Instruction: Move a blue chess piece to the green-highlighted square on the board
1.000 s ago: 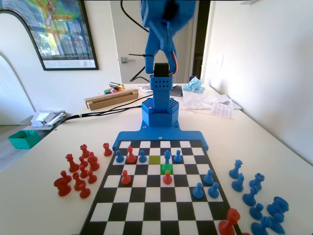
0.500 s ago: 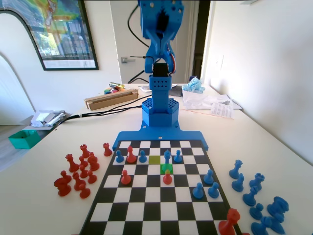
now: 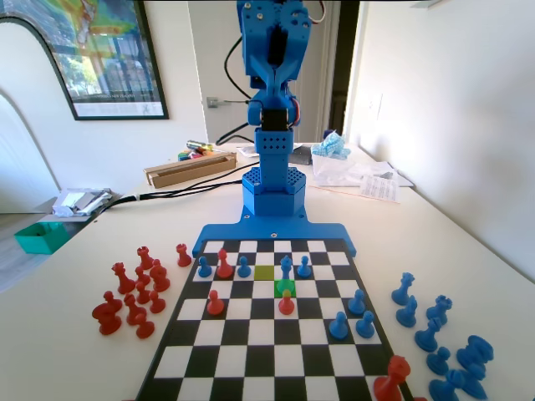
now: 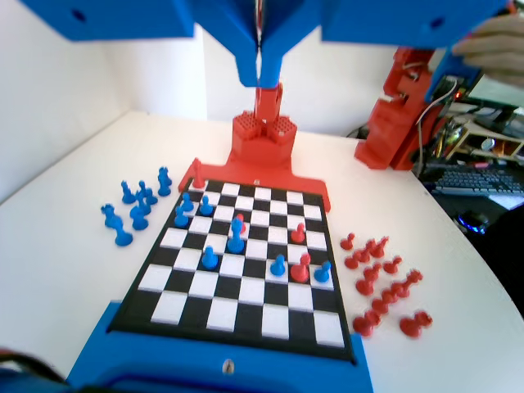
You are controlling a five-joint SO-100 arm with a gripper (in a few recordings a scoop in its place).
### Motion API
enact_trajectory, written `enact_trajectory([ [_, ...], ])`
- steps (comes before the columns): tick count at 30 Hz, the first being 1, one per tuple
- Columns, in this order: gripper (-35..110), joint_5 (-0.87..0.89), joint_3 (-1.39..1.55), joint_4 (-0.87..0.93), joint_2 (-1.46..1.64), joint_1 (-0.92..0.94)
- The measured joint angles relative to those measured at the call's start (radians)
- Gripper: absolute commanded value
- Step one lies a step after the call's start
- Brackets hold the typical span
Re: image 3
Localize blue chess king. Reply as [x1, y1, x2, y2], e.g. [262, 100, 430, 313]
[278, 255, 295, 297]

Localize red chess bishop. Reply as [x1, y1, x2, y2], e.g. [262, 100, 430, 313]
[124, 293, 148, 327]
[216, 248, 234, 280]

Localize red chess rook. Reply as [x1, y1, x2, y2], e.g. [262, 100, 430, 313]
[136, 246, 155, 271]
[175, 243, 193, 268]

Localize blue chess queen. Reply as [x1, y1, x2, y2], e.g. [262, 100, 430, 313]
[390, 272, 416, 306]

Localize red chess queen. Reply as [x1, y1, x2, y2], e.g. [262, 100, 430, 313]
[110, 261, 137, 296]

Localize blue chess rook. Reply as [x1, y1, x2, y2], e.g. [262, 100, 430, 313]
[425, 294, 454, 327]
[456, 334, 496, 369]

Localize blue chess bishop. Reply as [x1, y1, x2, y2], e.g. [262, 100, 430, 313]
[414, 317, 442, 353]
[428, 368, 466, 401]

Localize large red piece front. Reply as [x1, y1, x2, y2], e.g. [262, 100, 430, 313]
[373, 354, 411, 401]

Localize white door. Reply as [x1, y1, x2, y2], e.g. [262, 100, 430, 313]
[187, 0, 340, 145]

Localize blue white patterned bag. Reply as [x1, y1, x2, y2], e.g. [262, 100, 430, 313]
[311, 129, 351, 162]

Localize dark grey pad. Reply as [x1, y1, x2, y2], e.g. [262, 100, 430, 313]
[290, 142, 315, 166]

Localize clear plastic bag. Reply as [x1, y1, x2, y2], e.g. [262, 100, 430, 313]
[311, 154, 364, 187]

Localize coloured marker pack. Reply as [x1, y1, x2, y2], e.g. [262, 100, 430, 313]
[177, 150, 221, 163]

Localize white paper sheet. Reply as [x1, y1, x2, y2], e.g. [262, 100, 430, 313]
[313, 160, 415, 197]

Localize long wooden box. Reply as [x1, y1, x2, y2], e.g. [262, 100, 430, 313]
[143, 150, 238, 189]

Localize framed map poster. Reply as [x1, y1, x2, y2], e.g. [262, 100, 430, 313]
[0, 0, 171, 121]

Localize printed paper leaflet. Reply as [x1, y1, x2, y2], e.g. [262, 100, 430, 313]
[359, 174, 402, 205]

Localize white packaging pile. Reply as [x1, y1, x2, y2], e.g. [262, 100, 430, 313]
[52, 187, 115, 218]

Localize white arched panel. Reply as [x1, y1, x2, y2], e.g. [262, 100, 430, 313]
[0, 14, 80, 216]

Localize green plastic bin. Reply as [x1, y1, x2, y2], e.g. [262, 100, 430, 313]
[13, 221, 71, 256]

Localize black white chessboard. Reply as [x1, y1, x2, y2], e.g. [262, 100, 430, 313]
[135, 238, 415, 401]

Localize black table cable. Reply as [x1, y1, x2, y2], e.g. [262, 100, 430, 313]
[94, 160, 248, 214]
[94, 165, 248, 215]

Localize blue base plate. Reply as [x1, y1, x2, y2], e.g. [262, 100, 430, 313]
[191, 208, 359, 258]

